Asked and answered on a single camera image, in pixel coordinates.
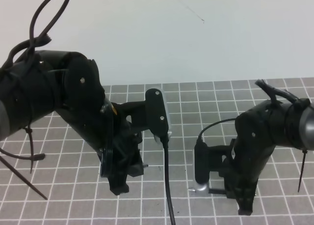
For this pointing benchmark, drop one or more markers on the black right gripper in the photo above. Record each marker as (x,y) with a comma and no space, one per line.
(232,163)

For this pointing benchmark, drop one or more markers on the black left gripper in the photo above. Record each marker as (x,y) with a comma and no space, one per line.
(120,155)

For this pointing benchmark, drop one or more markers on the black pen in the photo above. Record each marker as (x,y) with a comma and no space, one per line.
(213,191)

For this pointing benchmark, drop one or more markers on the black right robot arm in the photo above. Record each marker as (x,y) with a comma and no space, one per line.
(282,120)

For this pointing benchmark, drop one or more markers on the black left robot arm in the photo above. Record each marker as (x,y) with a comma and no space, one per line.
(68,83)

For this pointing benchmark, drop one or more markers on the grey grid tablecloth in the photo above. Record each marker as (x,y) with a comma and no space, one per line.
(77,195)

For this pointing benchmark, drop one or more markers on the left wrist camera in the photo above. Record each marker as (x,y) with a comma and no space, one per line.
(157,115)

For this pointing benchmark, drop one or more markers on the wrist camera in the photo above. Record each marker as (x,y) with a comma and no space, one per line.
(201,167)
(157,115)

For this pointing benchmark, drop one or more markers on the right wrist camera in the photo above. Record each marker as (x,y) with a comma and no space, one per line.
(201,167)

